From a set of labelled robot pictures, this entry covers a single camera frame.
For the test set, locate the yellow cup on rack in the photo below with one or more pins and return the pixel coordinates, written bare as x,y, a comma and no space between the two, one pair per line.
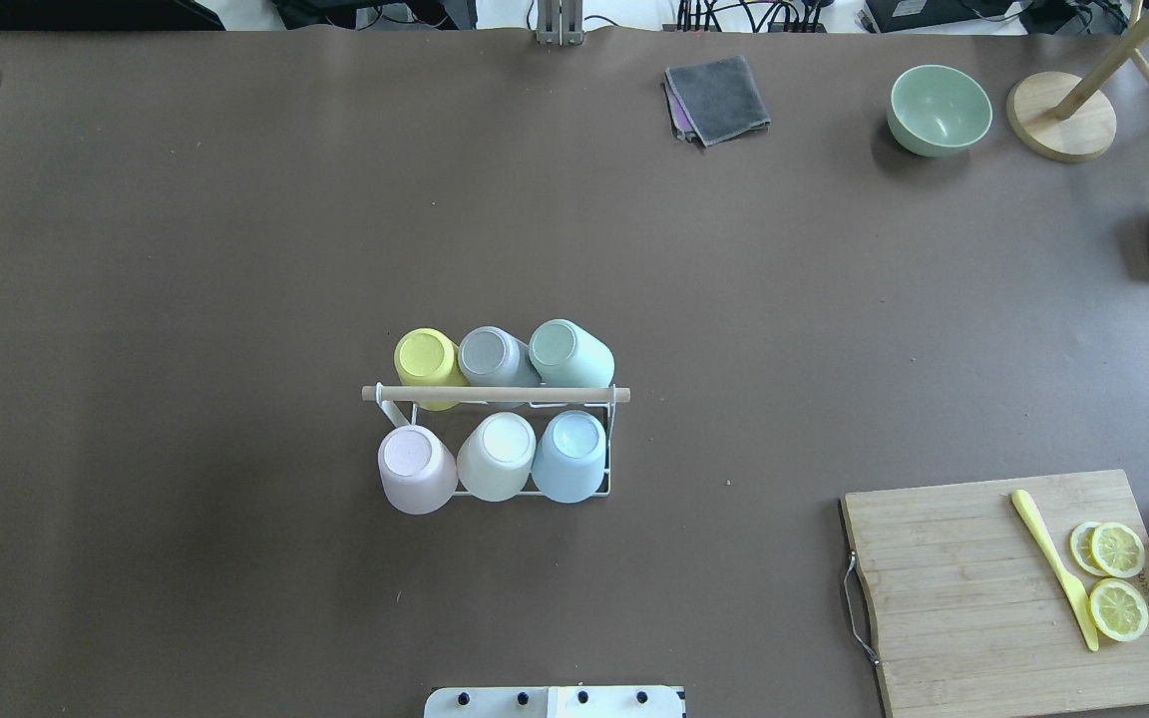
426,357

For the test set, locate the white cup on rack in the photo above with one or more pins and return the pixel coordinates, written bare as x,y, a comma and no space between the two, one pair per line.
494,463

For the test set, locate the wooden mug tree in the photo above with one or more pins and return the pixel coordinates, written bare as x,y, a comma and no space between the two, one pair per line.
1067,118

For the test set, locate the green bowl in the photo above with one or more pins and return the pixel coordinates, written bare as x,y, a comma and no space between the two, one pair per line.
936,111

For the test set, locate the light blue cup on rack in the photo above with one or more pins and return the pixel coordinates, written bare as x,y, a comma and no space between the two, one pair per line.
570,456

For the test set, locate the wooden cutting board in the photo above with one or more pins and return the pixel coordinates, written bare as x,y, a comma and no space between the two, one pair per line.
966,616

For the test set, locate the white wire cup rack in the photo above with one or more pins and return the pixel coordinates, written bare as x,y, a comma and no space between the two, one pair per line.
404,405

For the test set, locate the white camera stand base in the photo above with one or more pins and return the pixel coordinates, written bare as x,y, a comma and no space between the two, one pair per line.
558,701

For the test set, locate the grey cup on rack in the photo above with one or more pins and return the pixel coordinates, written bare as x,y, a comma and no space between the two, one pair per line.
492,357

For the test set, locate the grey folded cloth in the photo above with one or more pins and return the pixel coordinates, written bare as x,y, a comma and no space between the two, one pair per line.
713,102

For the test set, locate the lemon slices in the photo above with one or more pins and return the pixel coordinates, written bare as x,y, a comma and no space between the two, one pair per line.
1115,554

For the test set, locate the green plastic cup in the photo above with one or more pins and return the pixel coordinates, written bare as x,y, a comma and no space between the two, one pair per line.
566,356

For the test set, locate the yellow plastic knife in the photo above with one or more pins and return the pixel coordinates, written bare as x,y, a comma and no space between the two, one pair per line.
1072,587

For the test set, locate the pink plastic cup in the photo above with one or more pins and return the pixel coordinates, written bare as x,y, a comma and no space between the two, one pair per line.
418,472

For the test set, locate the aluminium frame post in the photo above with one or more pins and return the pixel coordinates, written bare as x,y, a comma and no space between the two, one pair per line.
559,23

